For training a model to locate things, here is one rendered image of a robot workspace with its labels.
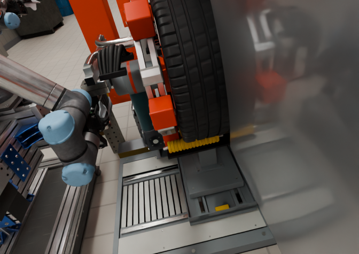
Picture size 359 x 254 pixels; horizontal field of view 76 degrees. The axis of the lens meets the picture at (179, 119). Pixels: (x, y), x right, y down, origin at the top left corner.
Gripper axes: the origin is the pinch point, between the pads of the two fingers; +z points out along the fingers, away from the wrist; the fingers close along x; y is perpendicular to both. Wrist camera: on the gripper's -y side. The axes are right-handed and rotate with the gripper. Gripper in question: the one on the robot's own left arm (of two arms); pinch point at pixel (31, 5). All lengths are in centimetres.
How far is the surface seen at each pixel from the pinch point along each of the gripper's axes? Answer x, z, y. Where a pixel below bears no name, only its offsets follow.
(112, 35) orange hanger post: 55, -12, 35
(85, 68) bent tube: 71, -65, 51
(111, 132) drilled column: 12, 14, 96
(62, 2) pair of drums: -410, 577, -207
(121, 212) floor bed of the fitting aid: 33, -33, 133
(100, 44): 67, -45, 42
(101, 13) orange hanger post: 56, -17, 24
